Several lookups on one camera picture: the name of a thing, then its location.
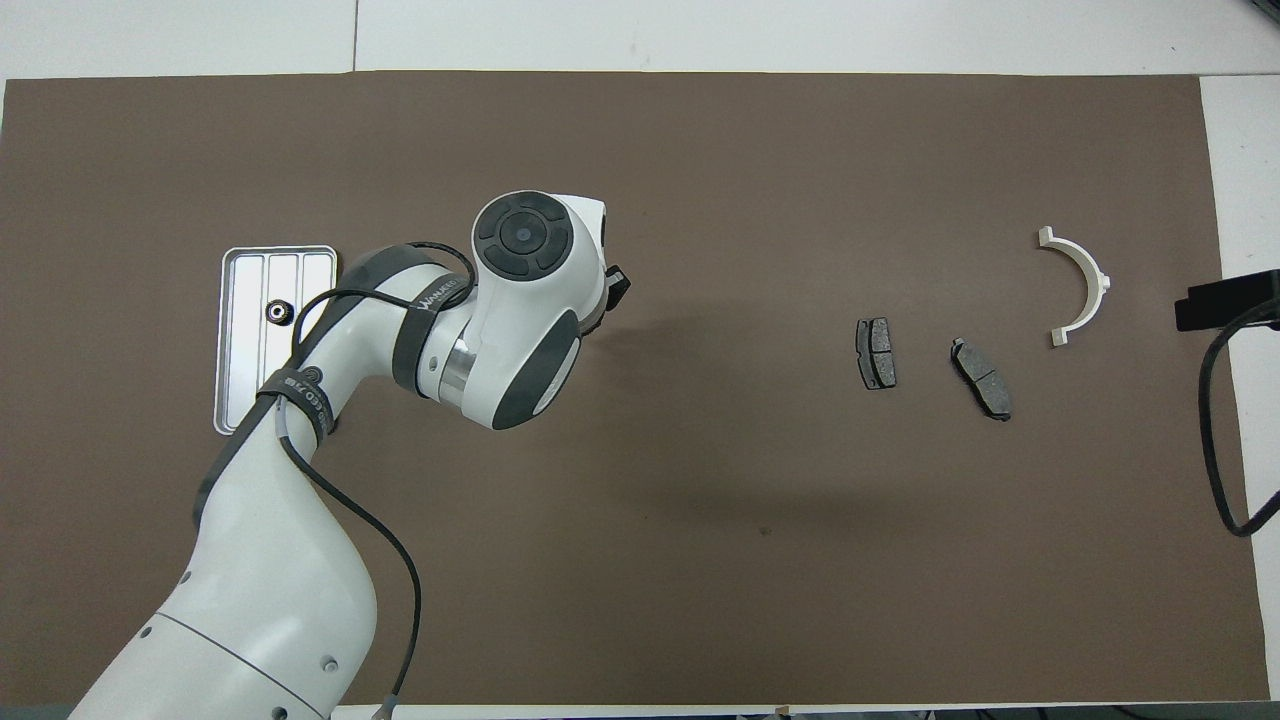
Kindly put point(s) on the elongated dark brake pad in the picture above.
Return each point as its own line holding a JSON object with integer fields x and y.
{"x": 985, "y": 380}

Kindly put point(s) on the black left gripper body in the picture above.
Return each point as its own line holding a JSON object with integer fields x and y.
{"x": 618, "y": 288}

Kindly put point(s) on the brown table mat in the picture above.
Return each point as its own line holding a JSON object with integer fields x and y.
{"x": 700, "y": 550}

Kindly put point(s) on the white semicircular clamp bracket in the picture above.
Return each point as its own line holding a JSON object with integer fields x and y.
{"x": 1085, "y": 270}

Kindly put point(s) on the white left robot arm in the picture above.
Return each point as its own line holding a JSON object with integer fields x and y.
{"x": 280, "y": 560}

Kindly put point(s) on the rectangular dark brake pad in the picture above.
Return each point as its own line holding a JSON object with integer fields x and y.
{"x": 878, "y": 355}

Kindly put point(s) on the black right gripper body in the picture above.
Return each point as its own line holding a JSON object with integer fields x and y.
{"x": 1250, "y": 288}

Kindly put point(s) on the silver metal tray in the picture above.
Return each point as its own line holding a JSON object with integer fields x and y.
{"x": 245, "y": 340}

